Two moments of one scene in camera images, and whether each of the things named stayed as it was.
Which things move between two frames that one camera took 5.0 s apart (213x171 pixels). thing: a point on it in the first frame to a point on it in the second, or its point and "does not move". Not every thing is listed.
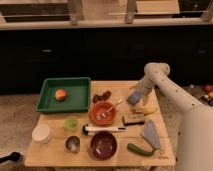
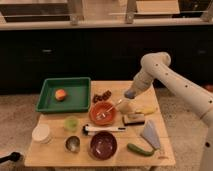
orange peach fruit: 60,95 does not move
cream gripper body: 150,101 to 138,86
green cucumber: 139,150 does not move
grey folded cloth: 150,132 does not move
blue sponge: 133,99 to 130,94
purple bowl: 103,145 does not move
